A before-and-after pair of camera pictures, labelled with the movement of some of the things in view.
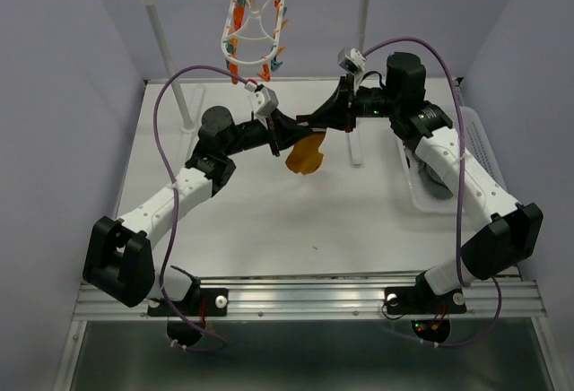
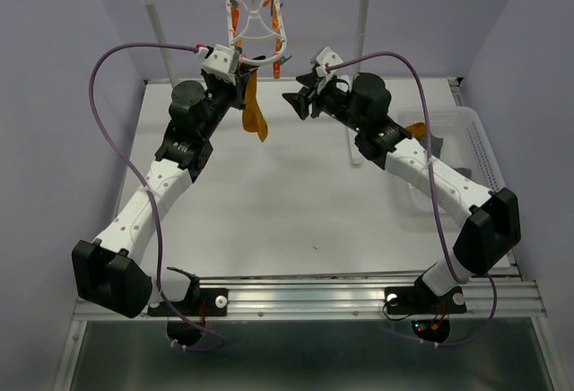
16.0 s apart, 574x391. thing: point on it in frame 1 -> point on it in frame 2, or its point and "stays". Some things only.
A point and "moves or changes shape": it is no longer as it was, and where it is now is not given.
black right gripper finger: x=330 y=116 -> x=300 y=102
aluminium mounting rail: x=506 y=298 stays
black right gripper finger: x=341 y=100 -> x=308 y=80
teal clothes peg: x=275 y=64 -> x=284 y=59
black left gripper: x=291 y=132 -> x=231 y=88
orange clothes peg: x=266 y=74 -> x=275 y=24
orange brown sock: x=305 y=156 moves or changes shape
